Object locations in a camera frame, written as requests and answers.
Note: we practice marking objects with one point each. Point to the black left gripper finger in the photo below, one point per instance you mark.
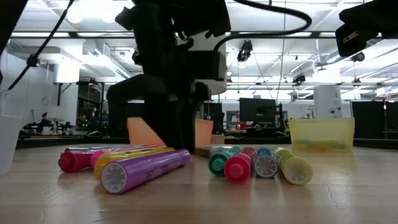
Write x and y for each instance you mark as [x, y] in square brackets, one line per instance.
[188, 118]
[161, 118]

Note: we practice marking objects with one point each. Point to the orange plastic bin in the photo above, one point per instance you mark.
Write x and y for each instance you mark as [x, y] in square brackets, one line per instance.
[140, 133]

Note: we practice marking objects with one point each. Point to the yellow highlighter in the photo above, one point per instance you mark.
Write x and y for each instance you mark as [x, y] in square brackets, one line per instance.
[295, 169]
[124, 153]

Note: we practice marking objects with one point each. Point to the teal highlighter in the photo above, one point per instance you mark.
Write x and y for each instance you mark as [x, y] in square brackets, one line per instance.
[219, 163]

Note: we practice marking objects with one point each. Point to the purple highlighter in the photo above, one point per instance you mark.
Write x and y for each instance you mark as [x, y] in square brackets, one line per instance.
[81, 149]
[140, 169]

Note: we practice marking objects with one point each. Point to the red highlighter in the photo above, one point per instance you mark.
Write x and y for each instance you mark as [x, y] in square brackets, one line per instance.
[237, 169]

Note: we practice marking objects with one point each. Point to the pink highlighter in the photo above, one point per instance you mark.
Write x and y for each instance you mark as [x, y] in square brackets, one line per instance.
[96, 157]

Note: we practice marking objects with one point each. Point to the blue highlighter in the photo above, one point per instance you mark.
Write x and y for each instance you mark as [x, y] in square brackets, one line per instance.
[265, 165]

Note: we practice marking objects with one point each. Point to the yellow plastic bin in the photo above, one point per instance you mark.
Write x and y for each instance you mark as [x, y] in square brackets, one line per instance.
[321, 130]

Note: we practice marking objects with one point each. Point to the red dry-erase marker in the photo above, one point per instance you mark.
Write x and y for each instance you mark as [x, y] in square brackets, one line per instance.
[73, 161]

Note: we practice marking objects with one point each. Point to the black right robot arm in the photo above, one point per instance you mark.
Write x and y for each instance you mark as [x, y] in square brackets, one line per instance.
[382, 18]

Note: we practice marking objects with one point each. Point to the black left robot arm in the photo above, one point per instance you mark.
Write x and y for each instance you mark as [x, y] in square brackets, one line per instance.
[149, 12]

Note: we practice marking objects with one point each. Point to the black ceiling spotlight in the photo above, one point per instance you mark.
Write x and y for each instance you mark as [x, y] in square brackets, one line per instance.
[358, 56]
[245, 51]
[299, 78]
[32, 60]

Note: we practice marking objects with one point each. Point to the white device box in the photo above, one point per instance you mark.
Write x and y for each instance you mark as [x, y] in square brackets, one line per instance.
[328, 99]

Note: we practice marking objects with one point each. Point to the black monitor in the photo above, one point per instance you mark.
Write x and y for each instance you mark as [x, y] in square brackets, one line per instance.
[258, 110]

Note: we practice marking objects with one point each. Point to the black background robot equipment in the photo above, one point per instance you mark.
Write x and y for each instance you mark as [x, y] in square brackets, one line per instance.
[37, 128]

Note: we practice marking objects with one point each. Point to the clear plastic bin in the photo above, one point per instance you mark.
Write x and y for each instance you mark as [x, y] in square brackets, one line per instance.
[11, 140]

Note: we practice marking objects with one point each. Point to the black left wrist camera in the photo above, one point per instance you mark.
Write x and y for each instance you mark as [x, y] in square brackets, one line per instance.
[211, 18]

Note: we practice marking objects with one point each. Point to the black aluminium table frame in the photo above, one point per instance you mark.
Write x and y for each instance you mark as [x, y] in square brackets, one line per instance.
[62, 142]

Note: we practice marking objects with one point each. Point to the round wall clock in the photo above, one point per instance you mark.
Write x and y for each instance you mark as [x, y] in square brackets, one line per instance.
[45, 100]

